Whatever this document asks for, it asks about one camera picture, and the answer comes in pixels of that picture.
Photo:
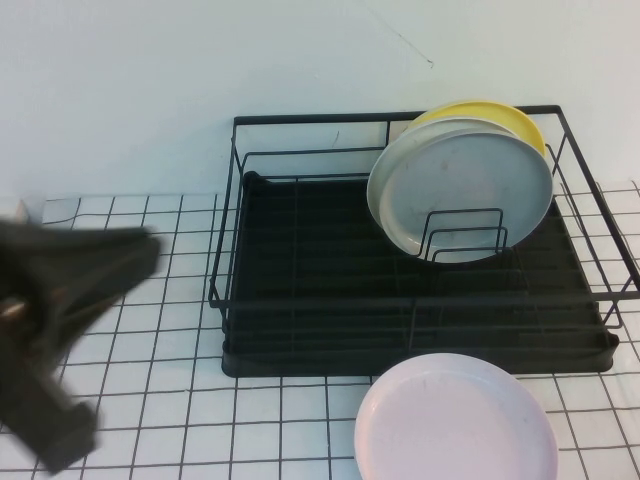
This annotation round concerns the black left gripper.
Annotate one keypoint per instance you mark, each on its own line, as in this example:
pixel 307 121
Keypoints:
pixel 35 280

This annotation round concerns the pink plate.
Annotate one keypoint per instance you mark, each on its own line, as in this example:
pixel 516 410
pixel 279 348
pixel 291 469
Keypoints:
pixel 450 425

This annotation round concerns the pale beige plate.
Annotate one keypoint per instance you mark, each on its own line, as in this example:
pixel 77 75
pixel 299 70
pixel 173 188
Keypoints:
pixel 387 170

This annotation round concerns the grey plate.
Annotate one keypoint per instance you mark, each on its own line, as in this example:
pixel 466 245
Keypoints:
pixel 465 180

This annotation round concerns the yellow plate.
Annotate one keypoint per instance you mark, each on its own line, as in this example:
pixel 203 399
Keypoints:
pixel 520 125

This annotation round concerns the white black-grid tablecloth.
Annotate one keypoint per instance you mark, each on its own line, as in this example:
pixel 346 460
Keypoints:
pixel 200 425

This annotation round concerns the black plastic drip tray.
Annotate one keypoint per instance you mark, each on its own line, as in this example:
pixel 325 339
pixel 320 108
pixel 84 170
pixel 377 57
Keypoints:
pixel 325 362

